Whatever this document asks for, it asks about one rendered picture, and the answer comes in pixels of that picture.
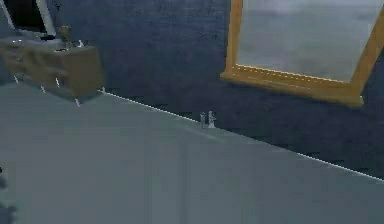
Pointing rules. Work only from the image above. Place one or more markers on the small grey figurine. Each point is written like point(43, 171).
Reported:
point(211, 119)
point(202, 120)

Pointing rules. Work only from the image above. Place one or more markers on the wooden framed window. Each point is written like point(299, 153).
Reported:
point(300, 50)

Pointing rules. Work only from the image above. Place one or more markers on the brown wooden sideboard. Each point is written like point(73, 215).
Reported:
point(66, 70)

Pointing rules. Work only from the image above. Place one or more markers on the black television set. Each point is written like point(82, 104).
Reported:
point(26, 15)

